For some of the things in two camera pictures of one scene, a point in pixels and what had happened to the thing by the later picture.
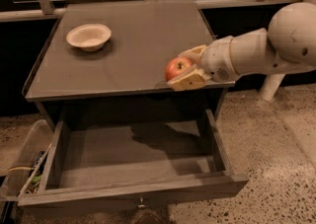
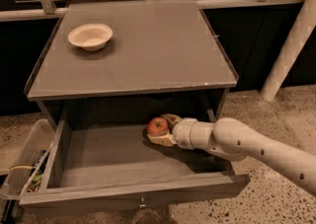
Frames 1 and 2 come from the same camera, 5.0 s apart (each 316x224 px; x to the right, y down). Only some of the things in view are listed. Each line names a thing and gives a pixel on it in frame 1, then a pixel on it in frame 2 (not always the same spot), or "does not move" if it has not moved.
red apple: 177,66 → 157,125
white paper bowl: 88,37 does not move
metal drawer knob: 141,206 does not move
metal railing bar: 38,14 does not move
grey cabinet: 108,60 does not move
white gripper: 217,58 → 181,132
